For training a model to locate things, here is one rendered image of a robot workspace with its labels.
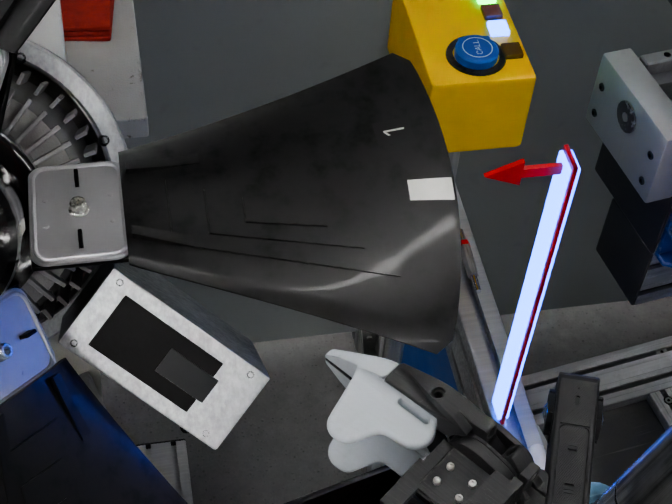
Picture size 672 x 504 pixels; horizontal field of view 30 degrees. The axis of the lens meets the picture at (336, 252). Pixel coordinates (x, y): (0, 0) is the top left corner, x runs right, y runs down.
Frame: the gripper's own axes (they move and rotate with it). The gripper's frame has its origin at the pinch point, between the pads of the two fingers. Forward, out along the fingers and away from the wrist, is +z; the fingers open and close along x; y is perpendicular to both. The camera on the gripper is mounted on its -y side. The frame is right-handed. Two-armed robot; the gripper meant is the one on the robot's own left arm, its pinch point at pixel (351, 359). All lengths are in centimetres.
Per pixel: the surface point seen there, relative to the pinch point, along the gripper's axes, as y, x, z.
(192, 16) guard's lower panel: -45, 46, 69
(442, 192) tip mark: -14.8, 1.1, 4.9
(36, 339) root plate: 10.3, 7.5, 20.7
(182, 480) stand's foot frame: -16, 112, 51
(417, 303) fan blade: -7.6, 3.0, 1.0
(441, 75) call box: -34.1, 14.6, 20.2
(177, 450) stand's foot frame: -20, 113, 56
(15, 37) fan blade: 2.1, -12.0, 26.5
